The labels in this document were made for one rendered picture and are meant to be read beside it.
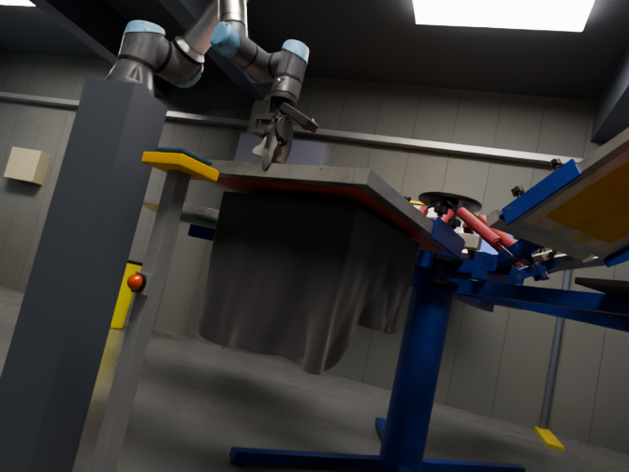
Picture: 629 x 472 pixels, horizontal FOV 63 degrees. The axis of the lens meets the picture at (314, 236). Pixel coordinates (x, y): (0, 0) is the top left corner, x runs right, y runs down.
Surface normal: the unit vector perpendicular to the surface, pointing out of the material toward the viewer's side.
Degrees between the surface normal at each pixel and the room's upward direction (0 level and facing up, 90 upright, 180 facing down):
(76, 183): 90
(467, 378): 90
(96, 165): 90
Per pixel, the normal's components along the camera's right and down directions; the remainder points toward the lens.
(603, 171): 0.07, 0.82
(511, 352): -0.27, -0.18
